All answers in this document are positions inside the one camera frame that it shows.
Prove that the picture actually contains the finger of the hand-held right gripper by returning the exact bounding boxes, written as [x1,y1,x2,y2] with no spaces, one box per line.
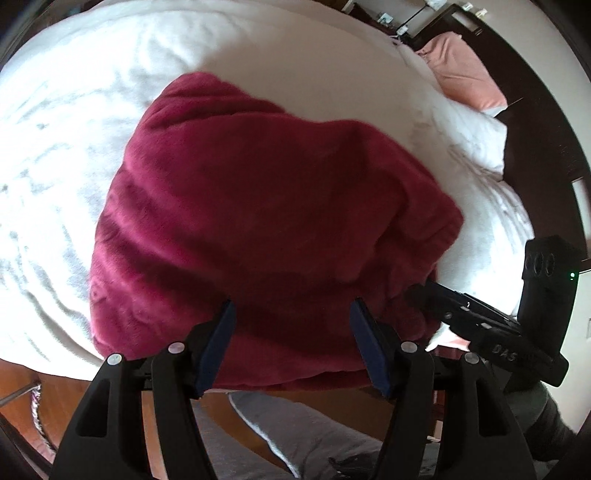
[424,281,522,330]
[405,285,483,344]

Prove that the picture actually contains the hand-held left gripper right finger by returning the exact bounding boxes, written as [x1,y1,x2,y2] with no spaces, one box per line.
[348,298,539,480]

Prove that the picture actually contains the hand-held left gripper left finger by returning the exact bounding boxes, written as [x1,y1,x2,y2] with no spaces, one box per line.
[48,299,238,480]

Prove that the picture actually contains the red fleece pants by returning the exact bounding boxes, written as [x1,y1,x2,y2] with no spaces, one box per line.
[90,71,465,393]

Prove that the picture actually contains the person's right forearm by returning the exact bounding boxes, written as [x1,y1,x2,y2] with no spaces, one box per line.
[505,381,578,462]

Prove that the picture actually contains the person's grey trouser leg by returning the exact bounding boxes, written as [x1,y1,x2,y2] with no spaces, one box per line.
[228,391,444,480]

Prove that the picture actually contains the dark wooden headboard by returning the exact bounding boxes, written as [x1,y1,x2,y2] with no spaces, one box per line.
[413,0,591,278]

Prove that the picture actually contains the pink pillow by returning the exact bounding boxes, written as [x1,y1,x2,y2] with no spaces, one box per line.
[418,32,509,112]

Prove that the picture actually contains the dark wooden nightstand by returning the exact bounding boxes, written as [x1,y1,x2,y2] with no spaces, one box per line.
[351,0,432,42]

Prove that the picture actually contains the braided rope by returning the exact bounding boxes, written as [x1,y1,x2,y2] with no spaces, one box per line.
[28,382,49,441]

